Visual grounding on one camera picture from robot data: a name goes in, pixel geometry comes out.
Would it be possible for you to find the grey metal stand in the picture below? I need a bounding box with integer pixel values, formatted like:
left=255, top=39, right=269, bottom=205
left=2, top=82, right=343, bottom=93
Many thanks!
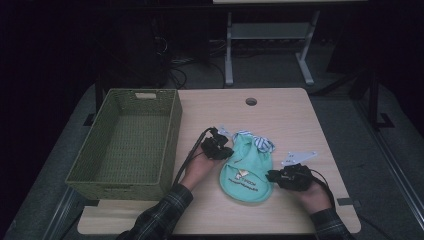
left=224, top=10, right=321, bottom=87

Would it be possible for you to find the grey tape piece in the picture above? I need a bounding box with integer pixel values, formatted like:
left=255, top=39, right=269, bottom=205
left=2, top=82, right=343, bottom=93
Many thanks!
left=336, top=197, right=363, bottom=210

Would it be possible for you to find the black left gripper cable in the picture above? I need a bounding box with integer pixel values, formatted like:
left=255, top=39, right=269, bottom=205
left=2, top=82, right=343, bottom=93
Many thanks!
left=171, top=126, right=218, bottom=188

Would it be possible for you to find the bundle of floor cables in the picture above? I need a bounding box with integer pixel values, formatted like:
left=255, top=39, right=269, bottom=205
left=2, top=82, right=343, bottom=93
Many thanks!
left=154, top=34, right=228, bottom=90

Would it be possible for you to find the black metal post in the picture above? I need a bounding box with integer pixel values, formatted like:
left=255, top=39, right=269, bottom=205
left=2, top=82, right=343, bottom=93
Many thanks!
left=83, top=75, right=105, bottom=127

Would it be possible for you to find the mint green pet shirt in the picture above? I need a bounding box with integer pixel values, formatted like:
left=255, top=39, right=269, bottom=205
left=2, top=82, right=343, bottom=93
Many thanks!
left=218, top=129, right=277, bottom=204

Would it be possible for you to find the black metal frame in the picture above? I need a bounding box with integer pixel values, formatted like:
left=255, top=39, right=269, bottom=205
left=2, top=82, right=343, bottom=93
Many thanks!
left=328, top=64, right=396, bottom=132

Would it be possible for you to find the person's left hand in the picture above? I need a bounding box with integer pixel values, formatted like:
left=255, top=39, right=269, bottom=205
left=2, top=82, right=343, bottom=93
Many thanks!
left=179, top=151, right=220, bottom=192

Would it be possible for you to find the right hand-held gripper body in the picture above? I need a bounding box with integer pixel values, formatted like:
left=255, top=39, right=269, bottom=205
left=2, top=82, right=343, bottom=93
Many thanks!
left=278, top=150, right=319, bottom=193

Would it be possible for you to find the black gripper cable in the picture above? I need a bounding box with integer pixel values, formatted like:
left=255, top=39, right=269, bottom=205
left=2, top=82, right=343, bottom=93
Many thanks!
left=171, top=126, right=218, bottom=188
left=309, top=168, right=336, bottom=208

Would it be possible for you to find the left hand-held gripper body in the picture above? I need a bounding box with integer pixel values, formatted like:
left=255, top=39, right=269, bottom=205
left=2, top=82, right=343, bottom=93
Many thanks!
left=199, top=124, right=233, bottom=160

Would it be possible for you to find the green woven basket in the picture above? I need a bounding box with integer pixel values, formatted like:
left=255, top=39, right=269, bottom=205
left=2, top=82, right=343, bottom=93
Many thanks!
left=65, top=87, right=183, bottom=202

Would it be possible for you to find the person's right hand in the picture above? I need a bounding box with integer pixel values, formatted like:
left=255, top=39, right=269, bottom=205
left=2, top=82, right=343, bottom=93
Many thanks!
left=292, top=179, right=335, bottom=215

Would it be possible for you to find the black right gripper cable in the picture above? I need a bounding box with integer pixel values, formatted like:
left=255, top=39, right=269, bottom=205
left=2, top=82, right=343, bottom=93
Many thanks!
left=309, top=168, right=336, bottom=208

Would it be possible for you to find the metal floor rail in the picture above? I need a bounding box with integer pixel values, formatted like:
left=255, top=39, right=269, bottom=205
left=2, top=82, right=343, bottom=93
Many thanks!
left=353, top=99, right=424, bottom=223
left=41, top=186, right=88, bottom=240

